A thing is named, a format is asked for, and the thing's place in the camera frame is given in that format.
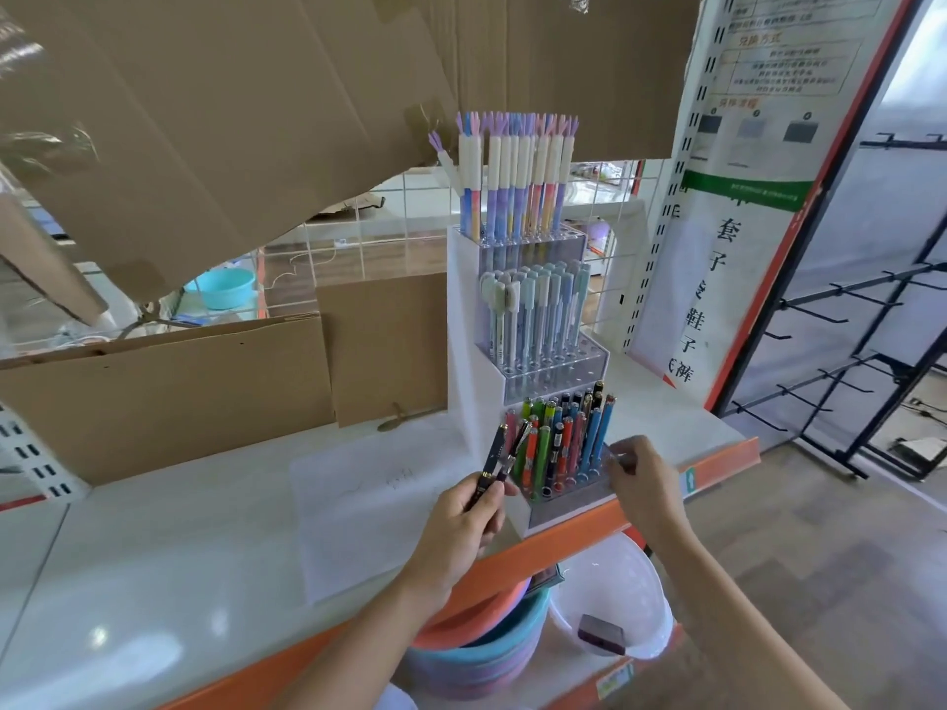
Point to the person's left hand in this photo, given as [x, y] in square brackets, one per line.
[451, 532]

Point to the person's right hand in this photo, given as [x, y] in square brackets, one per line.
[655, 495]

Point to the person's left thumb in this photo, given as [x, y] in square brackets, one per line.
[503, 493]

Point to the person's right thumb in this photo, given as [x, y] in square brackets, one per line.
[620, 486]

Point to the black pen with gold trim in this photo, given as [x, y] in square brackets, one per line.
[494, 454]

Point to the person's left forearm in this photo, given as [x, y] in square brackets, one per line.
[355, 643]

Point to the person's right forearm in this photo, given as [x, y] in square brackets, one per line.
[725, 621]

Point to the small shelf price label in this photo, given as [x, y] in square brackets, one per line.
[689, 482]

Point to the group of colourful click pens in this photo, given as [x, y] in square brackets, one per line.
[570, 436]

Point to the white plastic basin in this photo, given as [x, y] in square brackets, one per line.
[629, 584]

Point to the brown paper twine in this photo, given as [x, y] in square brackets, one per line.
[403, 419]

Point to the white paper sheet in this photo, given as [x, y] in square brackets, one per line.
[355, 510]

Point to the dark purple small box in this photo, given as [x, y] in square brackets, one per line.
[603, 634]

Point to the stack of coloured plastic basins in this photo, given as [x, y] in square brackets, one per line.
[481, 650]

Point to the white tiered pen display stand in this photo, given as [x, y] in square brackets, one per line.
[466, 325]

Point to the row of pale blue pens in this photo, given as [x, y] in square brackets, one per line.
[533, 310]

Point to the small upright cardboard panel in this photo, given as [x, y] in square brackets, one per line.
[385, 340]

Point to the white printed poster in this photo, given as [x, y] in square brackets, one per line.
[754, 236]

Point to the row of purple-topped pastel pens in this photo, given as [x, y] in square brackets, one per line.
[518, 177]

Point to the long low cardboard panel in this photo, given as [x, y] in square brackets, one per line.
[185, 399]

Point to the teal plastic basin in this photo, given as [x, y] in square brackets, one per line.
[218, 288]

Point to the white perforated shelf upright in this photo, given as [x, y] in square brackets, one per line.
[681, 140]

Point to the white shelf with orange edge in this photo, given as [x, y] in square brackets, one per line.
[148, 569]

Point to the large hanging cardboard sheet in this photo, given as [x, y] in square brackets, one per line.
[259, 103]

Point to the white perforated shelf bracket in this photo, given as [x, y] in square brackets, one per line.
[33, 454]

